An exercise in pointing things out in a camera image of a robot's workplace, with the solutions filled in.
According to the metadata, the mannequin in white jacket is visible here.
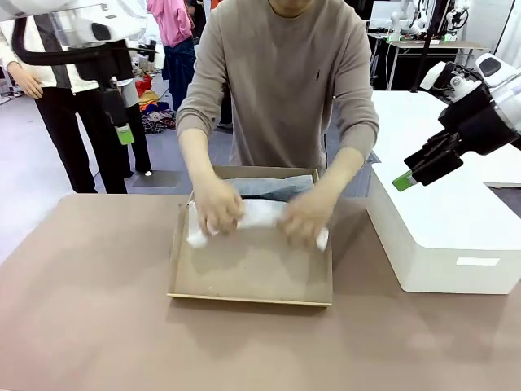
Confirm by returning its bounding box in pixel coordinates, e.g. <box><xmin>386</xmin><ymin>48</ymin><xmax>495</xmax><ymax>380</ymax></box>
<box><xmin>0</xmin><ymin>15</ymin><xmax>129</xmax><ymax>195</ymax></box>

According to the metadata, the white hanging curtain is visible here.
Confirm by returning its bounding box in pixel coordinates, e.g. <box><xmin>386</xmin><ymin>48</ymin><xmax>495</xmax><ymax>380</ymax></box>
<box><xmin>494</xmin><ymin>0</ymin><xmax>521</xmax><ymax>71</ymax></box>

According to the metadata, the person's right forearm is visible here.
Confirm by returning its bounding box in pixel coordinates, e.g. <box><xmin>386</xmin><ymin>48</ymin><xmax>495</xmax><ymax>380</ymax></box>
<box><xmin>177</xmin><ymin>126</ymin><xmax>230</xmax><ymax>191</ymax></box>

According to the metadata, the brown cardboard shoe box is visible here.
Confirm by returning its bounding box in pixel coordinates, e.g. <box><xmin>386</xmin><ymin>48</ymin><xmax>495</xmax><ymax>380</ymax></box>
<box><xmin>167</xmin><ymin>164</ymin><xmax>335</xmax><ymax>309</ymax></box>

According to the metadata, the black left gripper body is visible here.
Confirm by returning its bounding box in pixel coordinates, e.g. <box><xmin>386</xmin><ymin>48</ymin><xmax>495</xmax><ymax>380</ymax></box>
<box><xmin>75</xmin><ymin>38</ymin><xmax>136</xmax><ymax>93</ymax></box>

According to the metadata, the small white background robot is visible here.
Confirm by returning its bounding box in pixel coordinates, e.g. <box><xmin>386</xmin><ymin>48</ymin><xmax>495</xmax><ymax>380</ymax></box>
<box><xmin>386</xmin><ymin>0</ymin><xmax>429</xmax><ymax>42</ymax></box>
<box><xmin>443</xmin><ymin>0</ymin><xmax>472</xmax><ymax>44</ymax></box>

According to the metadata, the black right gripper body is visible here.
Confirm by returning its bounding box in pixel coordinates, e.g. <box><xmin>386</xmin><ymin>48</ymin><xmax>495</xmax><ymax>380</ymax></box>
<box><xmin>436</xmin><ymin>82</ymin><xmax>521</xmax><ymax>156</ymax></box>

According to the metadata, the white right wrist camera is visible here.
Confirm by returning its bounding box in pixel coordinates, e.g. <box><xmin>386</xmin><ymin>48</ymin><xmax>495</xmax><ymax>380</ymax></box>
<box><xmin>418</xmin><ymin>60</ymin><xmax>448</xmax><ymax>92</ymax></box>

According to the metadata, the colourful clothes pile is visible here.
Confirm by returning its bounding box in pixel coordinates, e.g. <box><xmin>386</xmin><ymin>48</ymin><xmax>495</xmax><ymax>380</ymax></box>
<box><xmin>136</xmin><ymin>75</ymin><xmax>179</xmax><ymax>136</ymax></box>

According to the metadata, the person's left hand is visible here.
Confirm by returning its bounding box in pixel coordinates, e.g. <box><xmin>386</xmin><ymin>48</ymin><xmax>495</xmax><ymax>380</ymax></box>
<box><xmin>278</xmin><ymin>191</ymin><xmax>333</xmax><ymax>250</ymax></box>

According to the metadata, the grey mannequin base plate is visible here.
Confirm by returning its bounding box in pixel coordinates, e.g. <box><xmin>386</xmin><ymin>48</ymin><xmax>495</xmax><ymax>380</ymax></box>
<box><xmin>131</xmin><ymin>170</ymin><xmax>182</xmax><ymax>189</ymax></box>

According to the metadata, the person in beige sweater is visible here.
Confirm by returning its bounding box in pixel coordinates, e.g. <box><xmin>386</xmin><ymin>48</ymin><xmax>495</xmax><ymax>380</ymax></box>
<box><xmin>176</xmin><ymin>0</ymin><xmax>380</xmax><ymax>173</ymax></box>

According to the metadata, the white tissue paper sheet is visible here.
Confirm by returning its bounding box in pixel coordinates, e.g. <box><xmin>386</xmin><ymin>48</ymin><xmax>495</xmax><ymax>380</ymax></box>
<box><xmin>186</xmin><ymin>173</ymin><xmax>331</xmax><ymax>251</ymax></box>

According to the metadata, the person's left forearm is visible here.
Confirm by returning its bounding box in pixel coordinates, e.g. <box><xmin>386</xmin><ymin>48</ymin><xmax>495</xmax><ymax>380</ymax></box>
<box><xmin>313</xmin><ymin>146</ymin><xmax>368</xmax><ymax>205</ymax></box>

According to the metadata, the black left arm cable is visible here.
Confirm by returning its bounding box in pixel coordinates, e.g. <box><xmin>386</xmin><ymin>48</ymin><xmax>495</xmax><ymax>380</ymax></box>
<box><xmin>11</xmin><ymin>17</ymin><xmax>124</xmax><ymax>67</ymax></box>

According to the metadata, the wooden-top background table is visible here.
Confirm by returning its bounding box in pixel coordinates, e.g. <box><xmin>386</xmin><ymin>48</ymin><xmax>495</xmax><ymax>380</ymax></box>
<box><xmin>368</xmin><ymin>38</ymin><xmax>492</xmax><ymax>93</ymax></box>

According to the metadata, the black tripod pole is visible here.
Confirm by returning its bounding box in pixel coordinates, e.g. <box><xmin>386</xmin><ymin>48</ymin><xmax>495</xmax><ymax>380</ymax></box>
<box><xmin>408</xmin><ymin>0</ymin><xmax>451</xmax><ymax>94</ymax></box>

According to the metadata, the person's right hand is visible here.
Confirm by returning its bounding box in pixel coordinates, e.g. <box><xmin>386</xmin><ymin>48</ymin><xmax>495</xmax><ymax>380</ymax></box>
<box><xmin>194</xmin><ymin>178</ymin><xmax>247</xmax><ymax>237</ymax></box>

